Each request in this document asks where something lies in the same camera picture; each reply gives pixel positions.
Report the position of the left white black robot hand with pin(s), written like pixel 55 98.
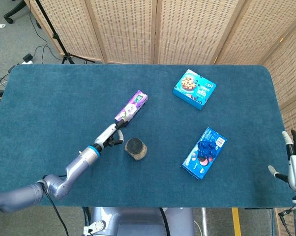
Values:
pixel 106 135

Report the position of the glass jar with black lid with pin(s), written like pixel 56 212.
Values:
pixel 135 147

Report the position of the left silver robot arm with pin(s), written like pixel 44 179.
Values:
pixel 76 164

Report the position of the purple green toothpaste box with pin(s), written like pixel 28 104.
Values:
pixel 132 107

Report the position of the dark blue Oreo box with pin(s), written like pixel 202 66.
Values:
pixel 194 165

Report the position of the light blue cookie box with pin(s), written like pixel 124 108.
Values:
pixel 194 88

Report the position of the blue table cloth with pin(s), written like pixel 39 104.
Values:
pixel 64 98

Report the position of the silver robot torso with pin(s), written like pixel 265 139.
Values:
pixel 138 221

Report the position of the blue toy building brick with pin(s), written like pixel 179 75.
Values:
pixel 207 148

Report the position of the black tripod stand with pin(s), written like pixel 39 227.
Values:
pixel 58 40

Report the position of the black power adapter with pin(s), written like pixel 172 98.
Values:
pixel 27 58

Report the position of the black office chair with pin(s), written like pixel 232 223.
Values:
pixel 15 11

